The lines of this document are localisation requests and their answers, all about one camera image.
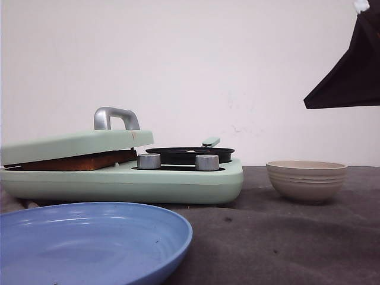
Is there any grey table cloth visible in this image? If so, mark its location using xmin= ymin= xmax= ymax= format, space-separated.
xmin=0 ymin=166 xmax=380 ymax=285

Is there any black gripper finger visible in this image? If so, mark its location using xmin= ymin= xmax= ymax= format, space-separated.
xmin=303 ymin=1 xmax=379 ymax=109

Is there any beige ribbed ceramic bowl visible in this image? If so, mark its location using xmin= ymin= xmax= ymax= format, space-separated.
xmin=266 ymin=160 xmax=347 ymax=204

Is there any blue plastic plate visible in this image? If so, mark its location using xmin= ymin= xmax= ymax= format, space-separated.
xmin=1 ymin=202 xmax=193 ymax=284

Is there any silver control knob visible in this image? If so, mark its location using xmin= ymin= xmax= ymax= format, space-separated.
xmin=195 ymin=154 xmax=219 ymax=171
xmin=137 ymin=153 xmax=161 ymax=170

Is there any black frying pan green handle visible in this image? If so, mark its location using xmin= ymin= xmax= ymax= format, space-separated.
xmin=145 ymin=137 xmax=235 ymax=165

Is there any left silver control knob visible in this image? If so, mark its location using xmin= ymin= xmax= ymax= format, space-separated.
xmin=137 ymin=153 xmax=161 ymax=170

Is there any right silver control knob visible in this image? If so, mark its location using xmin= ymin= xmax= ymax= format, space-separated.
xmin=195 ymin=154 xmax=219 ymax=171

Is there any toast bread slice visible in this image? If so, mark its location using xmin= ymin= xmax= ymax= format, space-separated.
xmin=17 ymin=150 xmax=137 ymax=171

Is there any mint green breakfast maker base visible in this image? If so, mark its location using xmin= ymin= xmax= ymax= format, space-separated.
xmin=1 ymin=159 xmax=243 ymax=204

